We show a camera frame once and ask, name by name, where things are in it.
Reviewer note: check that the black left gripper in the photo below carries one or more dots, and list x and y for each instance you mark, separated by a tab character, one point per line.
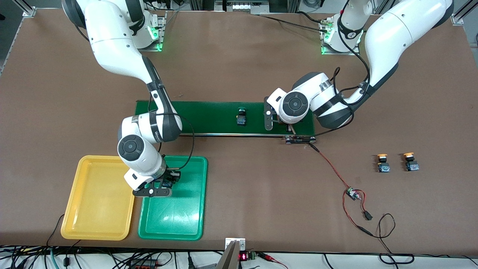
287	128

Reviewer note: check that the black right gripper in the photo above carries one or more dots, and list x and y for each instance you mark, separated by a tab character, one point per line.
170	175

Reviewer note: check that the green cap push button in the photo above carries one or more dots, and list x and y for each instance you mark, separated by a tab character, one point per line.
167	184
241	118

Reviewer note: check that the yellow cap push button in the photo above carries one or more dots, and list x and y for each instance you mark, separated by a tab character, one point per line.
411	165
383	166

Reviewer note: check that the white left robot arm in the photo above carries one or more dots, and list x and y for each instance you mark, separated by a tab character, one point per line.
388	37

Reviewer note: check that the green plastic tray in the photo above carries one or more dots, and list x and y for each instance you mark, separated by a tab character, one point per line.
175	216

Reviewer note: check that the yellow plastic tray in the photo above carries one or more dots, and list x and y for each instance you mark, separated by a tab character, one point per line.
97	209

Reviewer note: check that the green conveyor belt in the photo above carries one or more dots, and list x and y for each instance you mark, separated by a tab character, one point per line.
216	116

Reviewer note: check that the red power strip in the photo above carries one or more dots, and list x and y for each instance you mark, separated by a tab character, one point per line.
143	264

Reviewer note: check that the small controller circuit board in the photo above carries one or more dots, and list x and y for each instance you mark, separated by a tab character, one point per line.
352	194

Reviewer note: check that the red digit display module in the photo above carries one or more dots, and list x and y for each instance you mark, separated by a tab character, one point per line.
243	256

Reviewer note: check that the red clip lead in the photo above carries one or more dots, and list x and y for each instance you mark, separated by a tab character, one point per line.
267	256

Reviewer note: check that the metal rack with light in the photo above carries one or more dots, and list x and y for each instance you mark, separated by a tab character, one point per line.
242	6

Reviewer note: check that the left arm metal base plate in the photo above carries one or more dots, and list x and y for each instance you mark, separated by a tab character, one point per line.
340	53

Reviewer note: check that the grey camera stand bracket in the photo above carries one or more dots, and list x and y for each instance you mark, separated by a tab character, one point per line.
231	257

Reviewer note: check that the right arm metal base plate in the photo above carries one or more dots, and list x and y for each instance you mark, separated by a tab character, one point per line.
162	41

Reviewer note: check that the aluminium frame profile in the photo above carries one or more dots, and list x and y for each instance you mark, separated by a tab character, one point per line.
459	18
29	9

